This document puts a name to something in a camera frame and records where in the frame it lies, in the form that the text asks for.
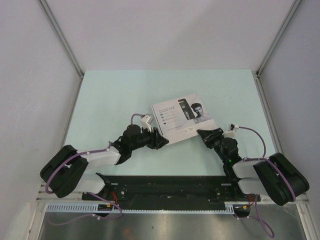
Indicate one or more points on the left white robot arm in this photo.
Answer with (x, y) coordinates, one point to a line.
(66, 171)

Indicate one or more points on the aluminium frame rail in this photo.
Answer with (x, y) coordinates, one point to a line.
(92, 203)

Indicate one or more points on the white box with black tray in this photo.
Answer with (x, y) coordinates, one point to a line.
(172, 122)

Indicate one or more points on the silver black hair clipper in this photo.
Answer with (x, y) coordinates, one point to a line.
(183, 105)

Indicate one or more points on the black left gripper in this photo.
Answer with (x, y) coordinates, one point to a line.
(156, 140)

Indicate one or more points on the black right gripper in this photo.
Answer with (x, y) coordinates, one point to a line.
(208, 136)

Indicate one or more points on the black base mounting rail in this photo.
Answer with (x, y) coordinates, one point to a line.
(173, 193)

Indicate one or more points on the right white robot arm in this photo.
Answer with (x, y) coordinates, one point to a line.
(273, 176)

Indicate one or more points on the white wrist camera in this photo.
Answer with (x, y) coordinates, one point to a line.
(231, 133)
(146, 122)

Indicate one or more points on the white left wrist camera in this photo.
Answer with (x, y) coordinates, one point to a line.
(146, 122)

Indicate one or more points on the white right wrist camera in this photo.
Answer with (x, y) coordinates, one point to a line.
(231, 133)

